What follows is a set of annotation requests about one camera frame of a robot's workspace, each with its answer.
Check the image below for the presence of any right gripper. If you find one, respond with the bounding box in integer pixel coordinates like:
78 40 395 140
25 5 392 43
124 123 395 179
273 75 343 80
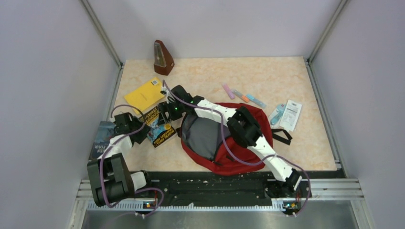
158 100 185 127

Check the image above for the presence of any colourful treehouse book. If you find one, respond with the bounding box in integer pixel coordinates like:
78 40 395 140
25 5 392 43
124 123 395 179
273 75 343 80
139 106 177 148

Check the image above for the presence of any red backpack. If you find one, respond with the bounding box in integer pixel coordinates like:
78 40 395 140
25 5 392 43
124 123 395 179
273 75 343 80
177 102 293 177

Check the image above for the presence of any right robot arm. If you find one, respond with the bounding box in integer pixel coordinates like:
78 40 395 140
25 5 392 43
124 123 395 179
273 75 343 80
161 82 302 197

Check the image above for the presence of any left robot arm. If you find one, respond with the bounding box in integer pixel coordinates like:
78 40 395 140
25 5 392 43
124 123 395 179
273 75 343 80
87 113 153 208

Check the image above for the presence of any blue correction tape pack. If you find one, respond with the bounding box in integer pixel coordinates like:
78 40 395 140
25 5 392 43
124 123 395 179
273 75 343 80
268 104 286 126

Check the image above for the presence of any dark nineteen eighty-four book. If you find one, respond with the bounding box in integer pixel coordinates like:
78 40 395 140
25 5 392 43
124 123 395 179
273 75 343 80
89 121 116 161

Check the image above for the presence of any yellow notebook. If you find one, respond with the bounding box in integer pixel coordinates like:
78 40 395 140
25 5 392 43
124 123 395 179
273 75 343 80
124 77 164 112

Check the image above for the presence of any brown wooden metronome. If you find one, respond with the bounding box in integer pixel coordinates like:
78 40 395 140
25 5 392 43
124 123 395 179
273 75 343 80
153 40 175 76

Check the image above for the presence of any pink highlighter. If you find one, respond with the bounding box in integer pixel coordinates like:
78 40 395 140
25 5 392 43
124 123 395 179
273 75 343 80
222 83 235 100

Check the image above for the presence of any orange highlighter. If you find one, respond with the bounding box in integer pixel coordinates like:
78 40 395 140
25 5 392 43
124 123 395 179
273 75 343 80
232 89 250 103

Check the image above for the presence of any blue highlighter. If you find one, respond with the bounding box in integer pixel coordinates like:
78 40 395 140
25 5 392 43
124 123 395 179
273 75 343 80
246 94 266 108

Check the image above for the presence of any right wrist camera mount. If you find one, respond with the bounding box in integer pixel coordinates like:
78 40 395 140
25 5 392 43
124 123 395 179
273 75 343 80
160 85 170 96

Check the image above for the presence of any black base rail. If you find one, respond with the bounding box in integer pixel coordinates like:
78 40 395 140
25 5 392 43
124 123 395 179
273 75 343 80
126 171 309 207

